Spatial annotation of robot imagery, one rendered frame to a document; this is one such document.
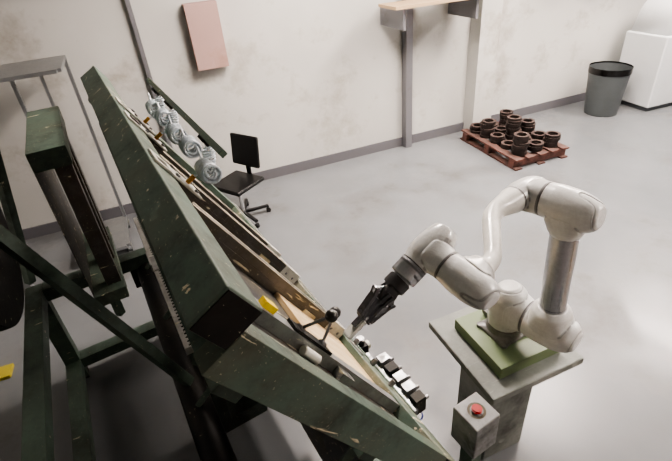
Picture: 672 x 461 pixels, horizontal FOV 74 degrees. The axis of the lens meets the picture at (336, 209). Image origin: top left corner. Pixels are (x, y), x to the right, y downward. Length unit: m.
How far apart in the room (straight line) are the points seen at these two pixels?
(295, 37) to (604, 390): 4.17
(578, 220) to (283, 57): 4.02
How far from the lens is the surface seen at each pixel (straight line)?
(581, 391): 3.26
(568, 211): 1.68
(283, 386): 1.00
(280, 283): 1.74
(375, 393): 1.72
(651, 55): 7.67
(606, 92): 7.29
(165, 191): 1.15
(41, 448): 2.36
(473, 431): 1.84
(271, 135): 5.34
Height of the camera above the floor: 2.45
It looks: 31 degrees down
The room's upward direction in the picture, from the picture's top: 5 degrees counter-clockwise
